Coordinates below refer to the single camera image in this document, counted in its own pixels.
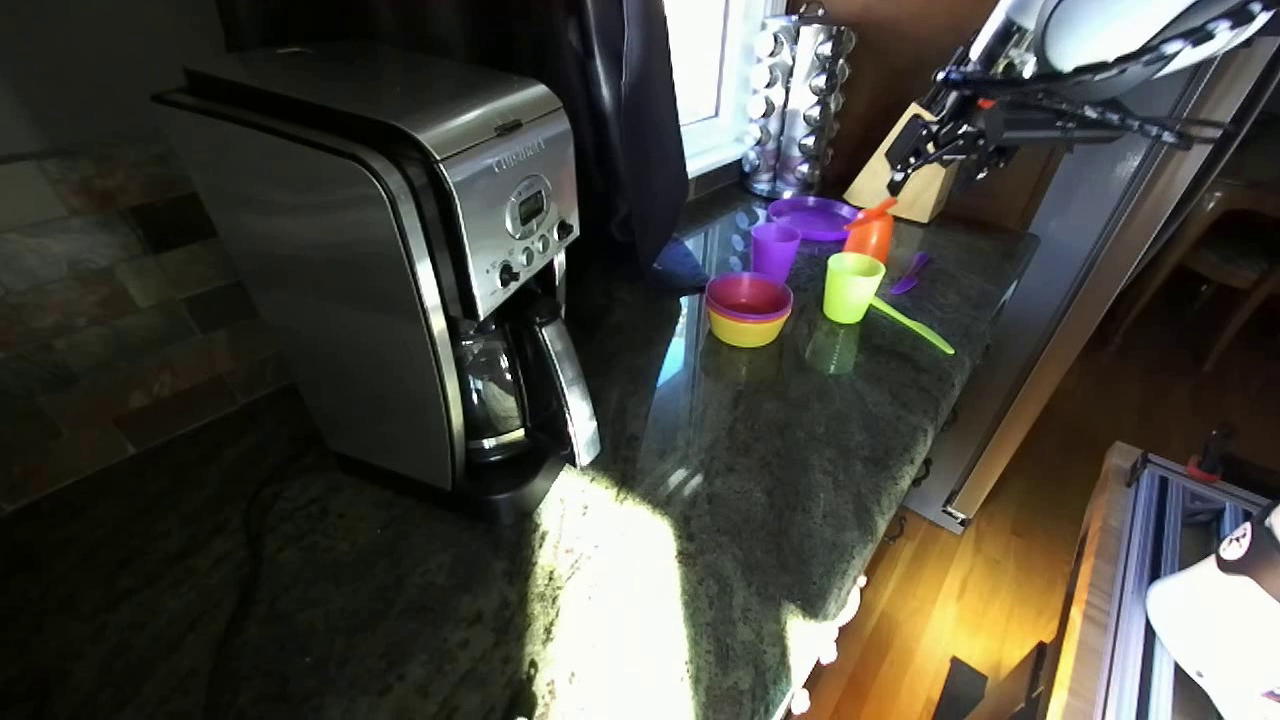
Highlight white window frame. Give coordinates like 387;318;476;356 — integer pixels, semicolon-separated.
660;0;790;183

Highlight purple plastic knife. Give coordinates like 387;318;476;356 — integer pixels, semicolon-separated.
883;252;941;302

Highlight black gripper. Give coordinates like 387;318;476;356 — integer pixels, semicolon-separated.
883;80;1024;202

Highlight stainless steel coffee maker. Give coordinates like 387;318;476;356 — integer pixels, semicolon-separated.
151;46;609;520

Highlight purple plastic bowl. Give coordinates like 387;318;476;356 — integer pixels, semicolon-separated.
763;191;864;255

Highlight wooden chair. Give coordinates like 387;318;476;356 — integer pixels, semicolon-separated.
1173;176;1280;378

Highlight yellow-green plastic cup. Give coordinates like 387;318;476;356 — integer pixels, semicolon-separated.
819;248;889;327

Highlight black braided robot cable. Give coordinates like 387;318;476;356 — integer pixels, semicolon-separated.
992;92;1230;147

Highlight steel spice jar rack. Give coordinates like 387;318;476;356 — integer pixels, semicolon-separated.
738;5;859;203

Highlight stainless steel appliance front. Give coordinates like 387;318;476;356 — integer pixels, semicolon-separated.
941;52;1280;535

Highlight wooden knife block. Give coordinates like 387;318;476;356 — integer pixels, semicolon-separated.
839;100;964;228

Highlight purple plastic cup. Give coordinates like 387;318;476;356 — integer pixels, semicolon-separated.
749;221;805;283

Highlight metal framed cart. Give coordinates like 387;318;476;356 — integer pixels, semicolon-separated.
1045;442;1270;720

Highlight yellow-green plastic knife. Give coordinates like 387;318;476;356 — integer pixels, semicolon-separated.
867;292;959;362

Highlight yellow plastic bowl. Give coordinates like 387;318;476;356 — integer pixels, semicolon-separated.
705;308;796;351

